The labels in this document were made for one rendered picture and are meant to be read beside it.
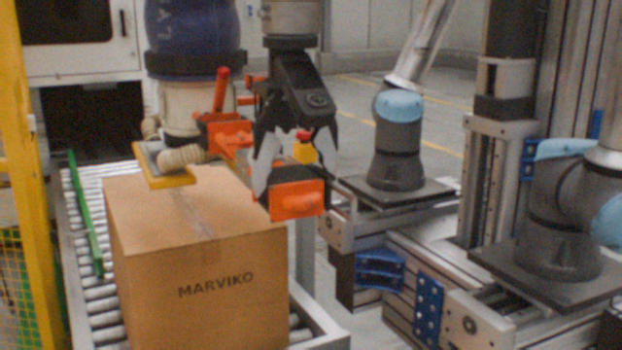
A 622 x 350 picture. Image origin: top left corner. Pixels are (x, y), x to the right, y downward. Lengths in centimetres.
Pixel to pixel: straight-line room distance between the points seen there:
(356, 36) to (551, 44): 1055
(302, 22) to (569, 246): 59
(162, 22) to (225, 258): 56
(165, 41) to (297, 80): 57
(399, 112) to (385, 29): 1079
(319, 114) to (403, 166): 74
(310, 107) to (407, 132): 72
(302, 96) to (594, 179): 44
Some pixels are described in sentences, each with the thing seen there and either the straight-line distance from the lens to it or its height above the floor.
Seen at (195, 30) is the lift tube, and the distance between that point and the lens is 115.
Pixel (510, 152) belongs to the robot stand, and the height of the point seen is 119.
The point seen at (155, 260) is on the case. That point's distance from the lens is 128.
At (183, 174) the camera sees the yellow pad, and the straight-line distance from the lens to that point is 116.
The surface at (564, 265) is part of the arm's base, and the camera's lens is 101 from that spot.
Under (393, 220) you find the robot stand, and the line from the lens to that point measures 134.
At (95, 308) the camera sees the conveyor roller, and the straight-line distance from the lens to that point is 190.
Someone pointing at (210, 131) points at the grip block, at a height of 126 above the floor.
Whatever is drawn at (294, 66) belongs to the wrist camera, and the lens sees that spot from 66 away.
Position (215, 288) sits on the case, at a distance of 135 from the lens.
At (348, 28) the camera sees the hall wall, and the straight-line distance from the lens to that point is 1155.
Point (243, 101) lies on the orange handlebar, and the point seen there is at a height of 125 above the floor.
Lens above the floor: 149
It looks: 19 degrees down
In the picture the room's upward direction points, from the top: straight up
